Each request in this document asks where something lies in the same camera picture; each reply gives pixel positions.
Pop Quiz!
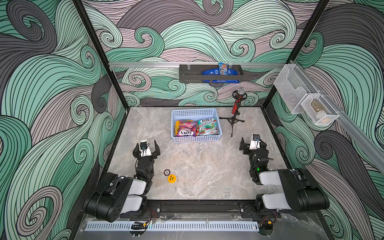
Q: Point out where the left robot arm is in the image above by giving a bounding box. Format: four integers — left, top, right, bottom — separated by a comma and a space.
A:
83, 141, 161, 223

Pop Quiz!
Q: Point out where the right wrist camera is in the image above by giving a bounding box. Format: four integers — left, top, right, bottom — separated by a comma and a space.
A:
249, 134, 261, 150

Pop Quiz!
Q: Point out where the small snack packet on shelf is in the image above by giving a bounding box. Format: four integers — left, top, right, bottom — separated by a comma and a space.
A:
218, 63, 228, 76

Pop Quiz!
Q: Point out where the black poker chip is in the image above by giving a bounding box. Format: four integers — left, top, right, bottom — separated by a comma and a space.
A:
164, 169, 171, 176

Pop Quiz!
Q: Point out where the light blue plastic basket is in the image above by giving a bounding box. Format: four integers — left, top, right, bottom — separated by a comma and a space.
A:
171, 108, 222, 143

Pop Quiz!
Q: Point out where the aluminium rail right wall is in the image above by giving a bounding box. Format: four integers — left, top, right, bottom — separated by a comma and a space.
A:
290, 60, 384, 174

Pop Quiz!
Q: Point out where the aluminium rail back wall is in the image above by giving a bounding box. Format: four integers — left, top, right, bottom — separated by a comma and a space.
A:
109, 61, 285, 69

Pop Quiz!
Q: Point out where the clear plastic wall bin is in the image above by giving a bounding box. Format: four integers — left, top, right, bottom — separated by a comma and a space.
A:
274, 64, 313, 114

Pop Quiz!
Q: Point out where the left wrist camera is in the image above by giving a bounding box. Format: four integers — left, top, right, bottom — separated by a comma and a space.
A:
140, 142, 152, 158

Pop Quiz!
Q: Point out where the small clear bin with contents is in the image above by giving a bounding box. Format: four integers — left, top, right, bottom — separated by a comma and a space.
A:
301, 94, 340, 127

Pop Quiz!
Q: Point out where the purple Fox's berries bag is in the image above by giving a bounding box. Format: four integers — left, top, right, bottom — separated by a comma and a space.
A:
175, 120, 198, 137

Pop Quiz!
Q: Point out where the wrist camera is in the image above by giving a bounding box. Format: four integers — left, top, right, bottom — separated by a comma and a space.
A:
249, 134, 261, 150
140, 142, 152, 158

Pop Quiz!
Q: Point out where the green Fox's mint bag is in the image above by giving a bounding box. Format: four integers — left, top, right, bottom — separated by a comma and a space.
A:
197, 118, 220, 136

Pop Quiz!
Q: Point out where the blue package on shelf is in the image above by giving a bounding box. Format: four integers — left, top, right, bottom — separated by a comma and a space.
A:
202, 68, 240, 83

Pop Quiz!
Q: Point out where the white slotted cable duct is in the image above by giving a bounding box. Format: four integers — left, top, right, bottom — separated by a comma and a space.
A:
85, 221, 260, 232

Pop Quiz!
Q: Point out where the red microphone on tripod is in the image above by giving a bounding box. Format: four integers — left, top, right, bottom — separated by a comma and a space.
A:
219, 88, 248, 137

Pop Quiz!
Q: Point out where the aluminium rail wall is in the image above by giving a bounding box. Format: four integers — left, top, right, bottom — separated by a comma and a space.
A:
290, 60, 384, 174
109, 61, 285, 69

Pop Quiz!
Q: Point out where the yellow round token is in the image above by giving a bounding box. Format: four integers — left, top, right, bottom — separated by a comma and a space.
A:
168, 174, 177, 184

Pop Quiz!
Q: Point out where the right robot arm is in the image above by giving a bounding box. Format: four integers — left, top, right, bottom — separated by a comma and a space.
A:
239, 135, 330, 217

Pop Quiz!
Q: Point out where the black wall shelf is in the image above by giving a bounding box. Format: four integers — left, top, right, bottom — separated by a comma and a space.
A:
179, 64, 244, 83

